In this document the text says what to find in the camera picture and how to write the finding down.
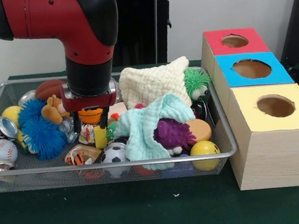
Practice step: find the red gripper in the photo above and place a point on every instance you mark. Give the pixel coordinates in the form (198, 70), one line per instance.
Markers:
(90, 101)

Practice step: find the polka dot patterned cloth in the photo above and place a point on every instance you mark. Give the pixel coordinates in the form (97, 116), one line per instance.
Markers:
(86, 135)

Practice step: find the mint green knitted cloth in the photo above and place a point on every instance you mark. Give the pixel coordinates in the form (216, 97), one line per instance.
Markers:
(138, 129)

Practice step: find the cream knitted cloth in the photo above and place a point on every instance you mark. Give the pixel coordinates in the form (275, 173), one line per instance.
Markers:
(154, 82)

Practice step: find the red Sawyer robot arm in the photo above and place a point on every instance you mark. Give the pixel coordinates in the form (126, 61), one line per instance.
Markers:
(78, 31)

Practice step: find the clear mesh bin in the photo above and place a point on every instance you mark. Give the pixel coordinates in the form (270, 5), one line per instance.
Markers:
(144, 170)

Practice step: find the wooden box with three holes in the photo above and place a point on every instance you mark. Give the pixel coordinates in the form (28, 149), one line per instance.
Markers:
(272, 153)

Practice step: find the small soccer ball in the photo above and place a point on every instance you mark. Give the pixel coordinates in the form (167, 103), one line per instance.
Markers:
(114, 155)

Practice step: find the blue spiky ball toy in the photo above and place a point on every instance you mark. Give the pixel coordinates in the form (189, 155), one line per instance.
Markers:
(43, 138)

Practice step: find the purple spiky toy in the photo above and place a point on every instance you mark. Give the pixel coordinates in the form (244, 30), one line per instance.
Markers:
(171, 133)

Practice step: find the small baseball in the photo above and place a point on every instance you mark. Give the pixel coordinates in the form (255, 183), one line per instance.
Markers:
(0, 150)

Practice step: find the toy burger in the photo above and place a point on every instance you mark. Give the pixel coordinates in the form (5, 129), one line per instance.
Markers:
(201, 130)

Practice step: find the green spiky ball toy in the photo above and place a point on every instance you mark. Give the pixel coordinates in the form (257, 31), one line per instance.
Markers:
(196, 79)

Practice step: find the yellow smiley ball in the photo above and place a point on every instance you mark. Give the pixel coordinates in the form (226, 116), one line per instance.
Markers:
(203, 147)

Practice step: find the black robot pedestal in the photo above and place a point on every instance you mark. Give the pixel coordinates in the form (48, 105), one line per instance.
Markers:
(141, 25)

